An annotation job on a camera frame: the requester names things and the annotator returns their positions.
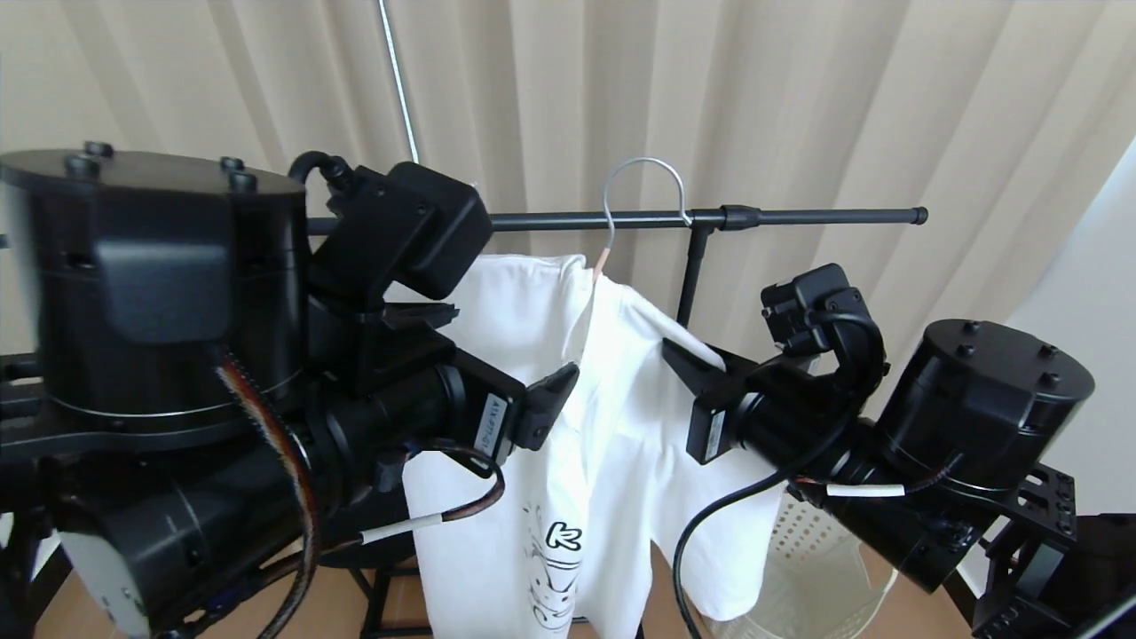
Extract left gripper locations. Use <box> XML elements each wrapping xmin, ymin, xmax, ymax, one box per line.
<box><xmin>58</xmin><ymin>349</ymin><xmax>526</xmax><ymax>639</ymax></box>

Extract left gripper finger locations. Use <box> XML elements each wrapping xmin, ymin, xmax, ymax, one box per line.
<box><xmin>380</xmin><ymin>302</ymin><xmax>461</xmax><ymax>331</ymax></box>

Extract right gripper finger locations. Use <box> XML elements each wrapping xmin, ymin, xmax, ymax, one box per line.
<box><xmin>513</xmin><ymin>361</ymin><xmax>580</xmax><ymax>452</ymax></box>

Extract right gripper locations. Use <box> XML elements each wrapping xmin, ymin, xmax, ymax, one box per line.
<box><xmin>661</xmin><ymin>337</ymin><xmax>1008</xmax><ymax>594</ymax></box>

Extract white garment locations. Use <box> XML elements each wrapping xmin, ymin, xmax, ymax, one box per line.
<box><xmin>382</xmin><ymin>253</ymin><xmax>793</xmax><ymax>639</ymax></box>

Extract black shorts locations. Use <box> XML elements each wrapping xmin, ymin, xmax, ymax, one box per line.
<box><xmin>315</xmin><ymin>484</ymin><xmax>418</xmax><ymax>571</ymax></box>

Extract pink clothes hanger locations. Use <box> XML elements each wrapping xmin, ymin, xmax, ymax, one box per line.
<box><xmin>592</xmin><ymin>157</ymin><xmax>694</xmax><ymax>287</ymax></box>

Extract black clothes rack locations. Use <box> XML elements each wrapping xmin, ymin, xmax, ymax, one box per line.
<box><xmin>306</xmin><ymin>206</ymin><xmax>929</xmax><ymax>639</ymax></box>

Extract white laundry basket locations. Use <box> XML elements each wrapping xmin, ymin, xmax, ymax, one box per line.
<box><xmin>706</xmin><ymin>493</ymin><xmax>899</xmax><ymax>639</ymax></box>

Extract beige curtain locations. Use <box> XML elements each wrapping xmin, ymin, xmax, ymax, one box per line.
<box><xmin>0</xmin><ymin>0</ymin><xmax>1136</xmax><ymax>498</ymax></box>

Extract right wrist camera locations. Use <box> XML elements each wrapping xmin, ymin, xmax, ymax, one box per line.
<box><xmin>761</xmin><ymin>263</ymin><xmax>890</xmax><ymax>418</ymax></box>

